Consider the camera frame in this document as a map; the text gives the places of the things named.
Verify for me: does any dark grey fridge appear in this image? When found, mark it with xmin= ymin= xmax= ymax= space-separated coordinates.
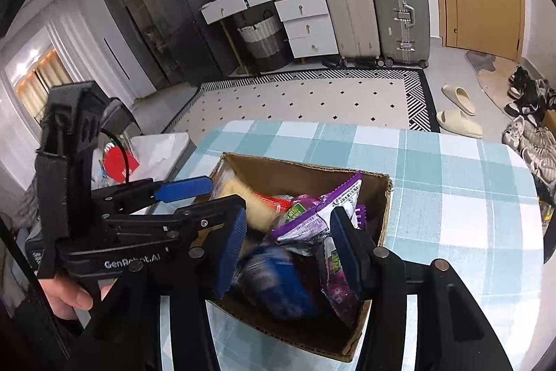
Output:
xmin=134 ymin=0 xmax=238 ymax=87

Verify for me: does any white wardrobe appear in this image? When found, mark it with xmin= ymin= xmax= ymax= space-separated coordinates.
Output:
xmin=78 ymin=0 xmax=158 ymax=94

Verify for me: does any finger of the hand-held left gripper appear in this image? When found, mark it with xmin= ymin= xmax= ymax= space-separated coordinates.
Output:
xmin=91 ymin=175 xmax=214 ymax=216
xmin=98 ymin=194 xmax=247 ymax=252

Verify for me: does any blue snack packet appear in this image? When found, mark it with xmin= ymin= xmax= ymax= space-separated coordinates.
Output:
xmin=240 ymin=246 xmax=316 ymax=320

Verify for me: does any person's left hand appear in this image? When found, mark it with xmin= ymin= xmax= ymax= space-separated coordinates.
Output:
xmin=41 ymin=276 xmax=115 ymax=322

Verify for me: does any beige lit curtain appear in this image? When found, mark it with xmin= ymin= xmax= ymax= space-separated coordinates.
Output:
xmin=6 ymin=48 xmax=73 ymax=116

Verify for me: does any red gift box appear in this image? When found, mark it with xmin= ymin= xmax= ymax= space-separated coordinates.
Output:
xmin=103 ymin=146 xmax=141 ymax=185

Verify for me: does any black white patterned rug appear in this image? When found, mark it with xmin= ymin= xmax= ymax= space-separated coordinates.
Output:
xmin=167 ymin=67 xmax=442 ymax=135

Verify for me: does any silver suitcase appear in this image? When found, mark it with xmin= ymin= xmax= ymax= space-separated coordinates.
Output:
xmin=368 ymin=0 xmax=432 ymax=70

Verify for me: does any dark glass cabinet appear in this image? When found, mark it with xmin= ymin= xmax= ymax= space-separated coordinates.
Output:
xmin=91 ymin=0 xmax=175 ymax=94

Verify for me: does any beige suitcase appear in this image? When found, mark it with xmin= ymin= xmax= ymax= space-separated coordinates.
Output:
xmin=317 ymin=0 xmax=383 ymax=68

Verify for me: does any red black-label snack packet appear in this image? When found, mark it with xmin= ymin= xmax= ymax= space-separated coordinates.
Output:
xmin=255 ymin=193 xmax=297 ymax=212

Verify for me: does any beige slipper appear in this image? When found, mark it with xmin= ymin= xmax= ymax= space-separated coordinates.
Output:
xmin=435 ymin=110 xmax=484 ymax=139
xmin=442 ymin=85 xmax=478 ymax=116

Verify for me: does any purple snack packet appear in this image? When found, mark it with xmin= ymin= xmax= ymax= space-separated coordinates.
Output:
xmin=316 ymin=237 xmax=371 ymax=320
xmin=270 ymin=173 xmax=364 ymax=247

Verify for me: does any woven laundry basket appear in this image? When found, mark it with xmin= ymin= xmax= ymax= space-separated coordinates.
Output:
xmin=237 ymin=11 xmax=290 ymax=70

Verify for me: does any pile of scattered shoes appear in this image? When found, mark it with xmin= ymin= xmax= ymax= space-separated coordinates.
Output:
xmin=501 ymin=66 xmax=556 ymax=199

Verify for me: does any black cable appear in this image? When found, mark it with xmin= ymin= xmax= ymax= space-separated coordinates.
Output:
xmin=101 ymin=127 xmax=132 ymax=186

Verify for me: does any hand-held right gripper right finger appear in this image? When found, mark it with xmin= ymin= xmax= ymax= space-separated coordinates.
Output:
xmin=329 ymin=207 xmax=514 ymax=371

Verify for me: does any white drawer desk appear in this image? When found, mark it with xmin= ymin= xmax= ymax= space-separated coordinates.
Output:
xmin=201 ymin=0 xmax=340 ymax=76

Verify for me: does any white side table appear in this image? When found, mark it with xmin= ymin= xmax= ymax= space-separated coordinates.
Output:
xmin=129 ymin=131 xmax=195 ymax=190

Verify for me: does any beige grey door mat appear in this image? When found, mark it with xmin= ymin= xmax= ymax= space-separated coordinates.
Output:
xmin=465 ymin=50 xmax=523 ymax=103

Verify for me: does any cream biscuit packet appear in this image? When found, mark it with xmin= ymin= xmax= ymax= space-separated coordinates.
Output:
xmin=215 ymin=170 xmax=284 ymax=233

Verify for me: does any brown cardboard box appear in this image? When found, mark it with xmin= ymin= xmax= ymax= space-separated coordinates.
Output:
xmin=204 ymin=152 xmax=394 ymax=363

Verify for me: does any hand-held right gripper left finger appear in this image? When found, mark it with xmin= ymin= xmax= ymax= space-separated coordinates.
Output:
xmin=72 ymin=208 xmax=249 ymax=371

